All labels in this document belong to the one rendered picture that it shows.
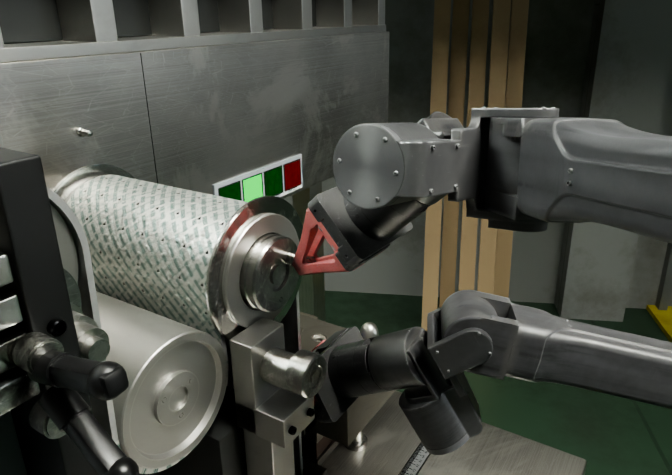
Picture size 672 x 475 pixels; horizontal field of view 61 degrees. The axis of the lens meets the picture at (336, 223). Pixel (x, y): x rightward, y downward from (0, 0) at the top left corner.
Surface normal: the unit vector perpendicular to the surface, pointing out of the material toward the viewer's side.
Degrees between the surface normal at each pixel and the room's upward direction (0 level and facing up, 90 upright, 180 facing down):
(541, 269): 90
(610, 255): 90
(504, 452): 0
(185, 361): 90
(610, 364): 81
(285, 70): 90
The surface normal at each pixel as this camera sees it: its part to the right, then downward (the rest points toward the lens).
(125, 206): -0.33, -0.57
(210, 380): 0.84, 0.18
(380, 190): -0.60, 0.14
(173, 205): -0.22, -0.74
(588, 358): -0.10, 0.22
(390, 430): -0.02, -0.94
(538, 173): -0.98, 0.04
